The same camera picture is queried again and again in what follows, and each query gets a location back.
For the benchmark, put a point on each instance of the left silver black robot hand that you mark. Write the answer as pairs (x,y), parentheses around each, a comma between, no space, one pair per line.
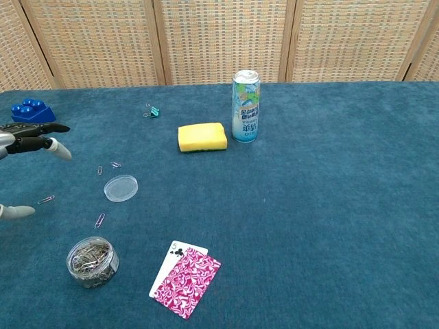
(31,142)

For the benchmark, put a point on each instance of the silver paper clip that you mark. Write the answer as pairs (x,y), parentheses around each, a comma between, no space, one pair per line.
(99,170)
(99,220)
(116,164)
(46,199)

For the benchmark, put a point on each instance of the clear jar of paper clips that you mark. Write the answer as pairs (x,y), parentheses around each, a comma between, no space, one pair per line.
(92,264)

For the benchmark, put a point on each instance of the blue toy building brick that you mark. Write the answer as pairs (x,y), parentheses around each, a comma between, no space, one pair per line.
(32,111)

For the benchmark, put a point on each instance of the woven wicker screen panel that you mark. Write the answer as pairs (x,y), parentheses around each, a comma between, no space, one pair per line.
(17,51)
(96,41)
(356,37)
(428,58)
(223,37)

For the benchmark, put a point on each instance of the clear round plastic lid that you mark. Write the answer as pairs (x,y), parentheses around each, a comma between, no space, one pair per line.
(121,188)

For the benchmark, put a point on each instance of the teal binder clip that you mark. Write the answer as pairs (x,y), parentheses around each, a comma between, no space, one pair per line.
(153,112)

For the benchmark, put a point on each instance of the yellow sponge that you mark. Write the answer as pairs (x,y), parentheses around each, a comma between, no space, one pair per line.
(202,137)

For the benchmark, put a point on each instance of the five of clubs card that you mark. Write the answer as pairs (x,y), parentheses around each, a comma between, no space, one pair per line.
(172,257)

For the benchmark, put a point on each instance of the pink patterned playing card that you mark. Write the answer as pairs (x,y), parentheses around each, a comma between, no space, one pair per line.
(187,282)

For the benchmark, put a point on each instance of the tall printed drink can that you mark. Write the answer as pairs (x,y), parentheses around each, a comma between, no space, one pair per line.
(246,113)

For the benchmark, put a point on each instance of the blue felt table cover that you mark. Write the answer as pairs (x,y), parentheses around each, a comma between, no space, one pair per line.
(308,205)

